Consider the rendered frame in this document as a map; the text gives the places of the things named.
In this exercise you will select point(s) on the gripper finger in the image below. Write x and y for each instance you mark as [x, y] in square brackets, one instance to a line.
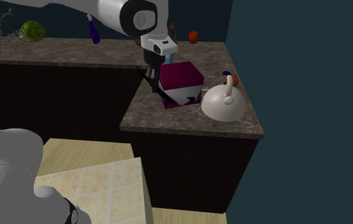
[157, 77]
[151, 79]

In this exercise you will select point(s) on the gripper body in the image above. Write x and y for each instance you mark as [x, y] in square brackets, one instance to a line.
[153, 59]

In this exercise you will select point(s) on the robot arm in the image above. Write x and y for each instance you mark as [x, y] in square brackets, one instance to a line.
[114, 12]

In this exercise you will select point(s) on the light blue bottle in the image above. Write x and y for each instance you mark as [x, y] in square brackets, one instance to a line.
[168, 59]

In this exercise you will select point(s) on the maroon and white box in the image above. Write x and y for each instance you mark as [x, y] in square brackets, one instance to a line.
[181, 76]

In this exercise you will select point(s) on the brown object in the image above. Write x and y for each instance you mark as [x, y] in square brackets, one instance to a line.
[172, 32]

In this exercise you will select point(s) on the red bell pepper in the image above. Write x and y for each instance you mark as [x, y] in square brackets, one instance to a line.
[194, 37]

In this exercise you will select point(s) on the purple spray bottle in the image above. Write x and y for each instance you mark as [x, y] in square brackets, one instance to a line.
[95, 34]

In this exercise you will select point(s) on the white kettle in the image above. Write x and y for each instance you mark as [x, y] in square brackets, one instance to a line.
[223, 107]

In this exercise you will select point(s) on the orange and blue round object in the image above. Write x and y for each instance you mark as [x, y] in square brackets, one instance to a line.
[235, 80]

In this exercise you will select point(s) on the tiled robot stand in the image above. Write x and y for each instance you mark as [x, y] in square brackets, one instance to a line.
[111, 189]

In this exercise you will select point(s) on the green lettuce head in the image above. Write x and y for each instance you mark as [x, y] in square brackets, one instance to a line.
[33, 31]

